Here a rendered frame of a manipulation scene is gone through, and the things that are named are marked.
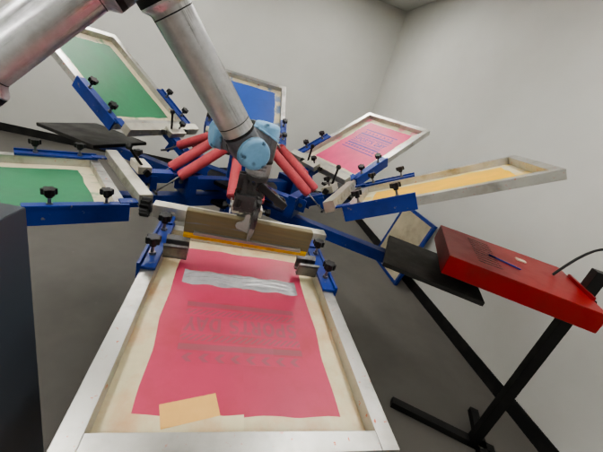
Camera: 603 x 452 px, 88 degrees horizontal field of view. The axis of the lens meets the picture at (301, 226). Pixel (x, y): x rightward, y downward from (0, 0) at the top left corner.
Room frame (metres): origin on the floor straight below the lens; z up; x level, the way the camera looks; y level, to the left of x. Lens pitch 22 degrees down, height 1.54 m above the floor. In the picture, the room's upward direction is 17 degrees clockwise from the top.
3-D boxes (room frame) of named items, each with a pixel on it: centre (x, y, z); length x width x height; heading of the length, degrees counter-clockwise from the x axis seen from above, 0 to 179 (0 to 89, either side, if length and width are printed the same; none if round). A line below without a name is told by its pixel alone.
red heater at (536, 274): (1.39, -0.99, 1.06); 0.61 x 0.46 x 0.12; 77
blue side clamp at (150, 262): (0.85, 0.43, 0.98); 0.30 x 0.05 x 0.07; 17
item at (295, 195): (1.71, 0.40, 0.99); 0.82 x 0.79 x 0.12; 17
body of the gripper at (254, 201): (0.90, 0.18, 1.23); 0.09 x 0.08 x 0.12; 107
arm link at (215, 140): (0.83, 0.24, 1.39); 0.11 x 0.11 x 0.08; 37
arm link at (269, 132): (0.90, 0.17, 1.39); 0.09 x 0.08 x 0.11; 127
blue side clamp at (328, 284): (1.01, -0.11, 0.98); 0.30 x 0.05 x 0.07; 17
